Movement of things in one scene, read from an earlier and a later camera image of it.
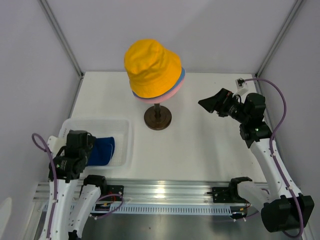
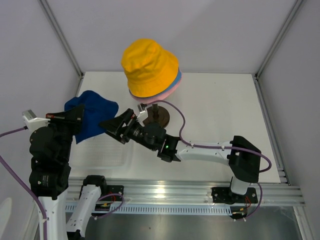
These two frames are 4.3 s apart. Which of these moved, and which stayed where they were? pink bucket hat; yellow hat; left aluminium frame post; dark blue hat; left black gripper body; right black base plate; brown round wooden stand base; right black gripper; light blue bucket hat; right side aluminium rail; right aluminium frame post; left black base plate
Moved: right black gripper; light blue bucket hat; left black gripper body; pink bucket hat; dark blue hat
Stayed: left black base plate; right aluminium frame post; right black base plate; right side aluminium rail; left aluminium frame post; brown round wooden stand base; yellow hat
